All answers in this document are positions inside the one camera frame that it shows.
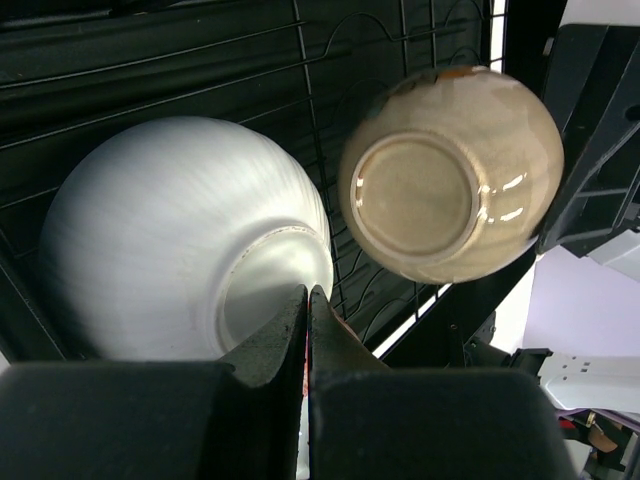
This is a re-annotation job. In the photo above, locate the black dish rack tray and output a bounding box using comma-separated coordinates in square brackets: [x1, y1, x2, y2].
[1, 1, 542, 366]

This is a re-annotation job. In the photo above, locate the white bowl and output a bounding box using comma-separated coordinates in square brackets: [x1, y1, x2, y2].
[39, 116, 334, 360]

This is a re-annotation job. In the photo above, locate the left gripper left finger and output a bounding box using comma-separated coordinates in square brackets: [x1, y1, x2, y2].
[1, 286, 308, 479]

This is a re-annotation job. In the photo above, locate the beige round bowl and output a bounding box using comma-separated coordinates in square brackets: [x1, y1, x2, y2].
[338, 66, 564, 284]

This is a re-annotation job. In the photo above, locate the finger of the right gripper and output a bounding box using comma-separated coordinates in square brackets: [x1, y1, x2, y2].
[536, 24, 639, 257]

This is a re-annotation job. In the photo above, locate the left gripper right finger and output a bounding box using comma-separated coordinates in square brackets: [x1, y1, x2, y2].
[308, 286, 578, 479]

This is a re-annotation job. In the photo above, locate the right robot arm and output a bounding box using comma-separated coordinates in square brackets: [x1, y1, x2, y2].
[482, 23, 639, 479]

